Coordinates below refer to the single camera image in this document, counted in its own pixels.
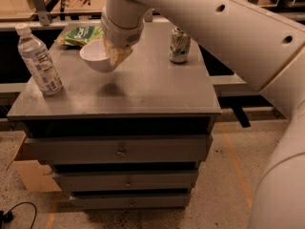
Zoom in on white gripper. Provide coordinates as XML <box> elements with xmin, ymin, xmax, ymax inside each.
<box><xmin>101</xmin><ymin>9</ymin><xmax>144</xmax><ymax>67</ymax></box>

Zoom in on white bowl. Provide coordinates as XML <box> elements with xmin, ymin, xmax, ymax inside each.
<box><xmin>79</xmin><ymin>39</ymin><xmax>116</xmax><ymax>73</ymax></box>

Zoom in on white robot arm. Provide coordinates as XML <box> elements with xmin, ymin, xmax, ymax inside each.
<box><xmin>102</xmin><ymin>0</ymin><xmax>305</xmax><ymax>229</ymax></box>

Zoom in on green rice chip bag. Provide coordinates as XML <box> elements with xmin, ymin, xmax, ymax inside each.
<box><xmin>55</xmin><ymin>26</ymin><xmax>104</xmax><ymax>47</ymax></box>

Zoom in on green white soda can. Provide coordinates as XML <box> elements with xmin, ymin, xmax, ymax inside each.
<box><xmin>170</xmin><ymin>27</ymin><xmax>191</xmax><ymax>64</ymax></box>

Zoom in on clear plastic water bottle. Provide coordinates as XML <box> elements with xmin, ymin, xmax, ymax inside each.
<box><xmin>15</xmin><ymin>23</ymin><xmax>62</xmax><ymax>95</ymax></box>

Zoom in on grey drawer cabinet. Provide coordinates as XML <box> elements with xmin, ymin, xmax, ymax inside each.
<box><xmin>8</xmin><ymin>22</ymin><xmax>220</xmax><ymax>210</ymax></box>

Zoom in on cardboard box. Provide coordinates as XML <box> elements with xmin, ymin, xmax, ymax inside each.
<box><xmin>6</xmin><ymin>135</ymin><xmax>61</xmax><ymax>193</ymax></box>

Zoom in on grey metal rail frame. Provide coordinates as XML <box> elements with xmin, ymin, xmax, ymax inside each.
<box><xmin>0</xmin><ymin>0</ymin><xmax>305</xmax><ymax>32</ymax></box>

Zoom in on black cable on floor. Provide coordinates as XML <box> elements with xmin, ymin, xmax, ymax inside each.
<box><xmin>0</xmin><ymin>201</ymin><xmax>38</xmax><ymax>229</ymax></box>

